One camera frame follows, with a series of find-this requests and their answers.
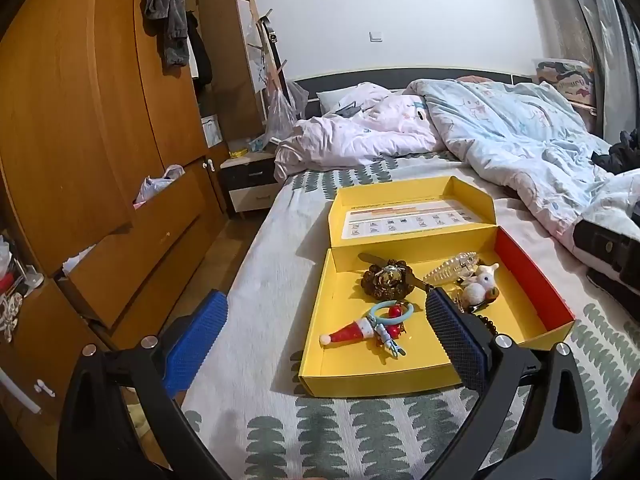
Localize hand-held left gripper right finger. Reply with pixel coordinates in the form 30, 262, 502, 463
425, 287, 593, 480

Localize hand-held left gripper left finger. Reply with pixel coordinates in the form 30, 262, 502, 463
56, 289, 230, 480

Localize black bead bracelet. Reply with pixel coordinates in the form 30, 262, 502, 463
467, 305, 501, 336

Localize white plush toy keychain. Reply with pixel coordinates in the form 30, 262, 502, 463
460, 262, 501, 311

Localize santa hat keychain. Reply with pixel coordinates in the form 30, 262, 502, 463
320, 301, 416, 359

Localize yellow cardboard box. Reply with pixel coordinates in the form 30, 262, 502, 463
298, 176, 577, 399

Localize black clothing pile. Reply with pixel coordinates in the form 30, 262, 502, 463
591, 130, 640, 173

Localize leaf pattern bed sheet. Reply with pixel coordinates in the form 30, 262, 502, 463
182, 152, 640, 480

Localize light blue printed duvet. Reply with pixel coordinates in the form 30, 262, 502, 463
404, 77, 640, 271

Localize pale clothes in drawer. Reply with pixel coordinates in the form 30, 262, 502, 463
132, 164, 186, 206

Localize black and white nightstand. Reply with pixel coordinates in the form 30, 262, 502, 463
220, 152, 281, 218

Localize printed storage bag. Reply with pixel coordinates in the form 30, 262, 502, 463
532, 58, 596, 106

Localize white tube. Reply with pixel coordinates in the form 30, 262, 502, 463
0, 367, 41, 413

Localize shelf clutter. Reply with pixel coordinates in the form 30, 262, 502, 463
0, 232, 46, 341

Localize clutter on nightstand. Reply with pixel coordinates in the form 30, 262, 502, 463
229, 135, 273, 158

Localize pink printed duvet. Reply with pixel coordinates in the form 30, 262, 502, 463
274, 92, 448, 181

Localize wooden wardrobe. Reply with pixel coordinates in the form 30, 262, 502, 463
0, 0, 266, 461

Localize sheer curtain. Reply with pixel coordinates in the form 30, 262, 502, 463
515, 0, 640, 146

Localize clear plastic bag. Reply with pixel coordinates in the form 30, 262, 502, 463
265, 80, 310, 143

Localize white pillow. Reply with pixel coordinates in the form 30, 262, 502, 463
317, 85, 396, 113

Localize black hanging garment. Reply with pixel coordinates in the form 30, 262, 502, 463
186, 10, 213, 86

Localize dark bed headboard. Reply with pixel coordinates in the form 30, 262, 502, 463
292, 66, 541, 116

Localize wooden coat rack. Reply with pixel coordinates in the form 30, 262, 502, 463
235, 0, 291, 111

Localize grey hanging garment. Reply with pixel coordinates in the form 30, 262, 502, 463
144, 0, 190, 67

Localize black strap wristwatch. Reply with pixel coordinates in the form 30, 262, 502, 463
357, 254, 436, 295

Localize brown bead bracelet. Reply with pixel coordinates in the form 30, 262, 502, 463
361, 258, 415, 306

